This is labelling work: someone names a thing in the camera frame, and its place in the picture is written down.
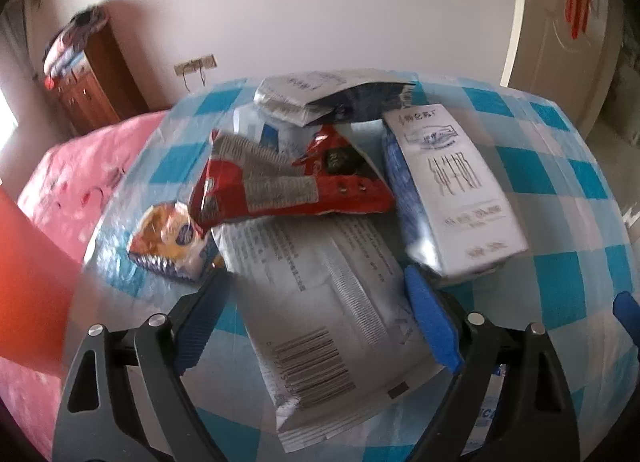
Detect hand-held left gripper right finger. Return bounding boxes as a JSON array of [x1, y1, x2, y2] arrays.
[[404, 264, 583, 462]]

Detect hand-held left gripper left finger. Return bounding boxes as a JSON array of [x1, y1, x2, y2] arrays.
[[52, 267, 233, 462]]

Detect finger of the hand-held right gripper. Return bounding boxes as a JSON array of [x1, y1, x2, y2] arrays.
[[612, 290, 640, 343]]

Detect large white wipes packet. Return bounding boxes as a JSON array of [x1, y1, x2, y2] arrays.
[[215, 214, 446, 453]]

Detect white milk carton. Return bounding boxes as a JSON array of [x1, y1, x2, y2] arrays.
[[381, 103, 530, 285]]

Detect orange plastic bin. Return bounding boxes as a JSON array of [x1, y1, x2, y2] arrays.
[[0, 184, 83, 363]]

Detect small orange snack packet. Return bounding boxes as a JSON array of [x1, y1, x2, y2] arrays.
[[127, 201, 221, 284]]

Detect blue checkered tablecloth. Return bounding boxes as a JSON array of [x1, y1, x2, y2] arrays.
[[82, 73, 640, 462]]

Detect red snack packet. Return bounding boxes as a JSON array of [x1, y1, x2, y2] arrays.
[[189, 123, 397, 232]]

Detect pink printed blanket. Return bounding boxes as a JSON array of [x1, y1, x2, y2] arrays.
[[0, 109, 171, 462]]

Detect white plastic jar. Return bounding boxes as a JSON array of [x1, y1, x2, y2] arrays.
[[232, 106, 301, 153]]

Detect crumpled silver packet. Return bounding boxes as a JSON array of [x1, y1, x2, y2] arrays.
[[252, 69, 416, 128]]

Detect wooden cabinet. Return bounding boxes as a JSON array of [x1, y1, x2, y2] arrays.
[[45, 22, 151, 135]]

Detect folded blankets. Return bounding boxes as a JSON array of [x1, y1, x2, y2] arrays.
[[42, 7, 111, 85]]

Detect white door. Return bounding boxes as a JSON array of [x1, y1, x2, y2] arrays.
[[500, 0, 626, 128]]

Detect wall socket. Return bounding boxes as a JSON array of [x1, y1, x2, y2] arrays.
[[174, 55, 218, 77]]

